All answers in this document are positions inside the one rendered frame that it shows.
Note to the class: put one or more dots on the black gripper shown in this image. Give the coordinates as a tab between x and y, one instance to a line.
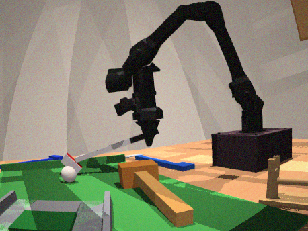
148	114

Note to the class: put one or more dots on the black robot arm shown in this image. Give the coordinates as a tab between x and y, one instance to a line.
142	54

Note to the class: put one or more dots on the white golf ball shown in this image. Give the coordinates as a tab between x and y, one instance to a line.
68	174

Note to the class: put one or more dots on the green putting mat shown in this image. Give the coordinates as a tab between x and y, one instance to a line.
133	210

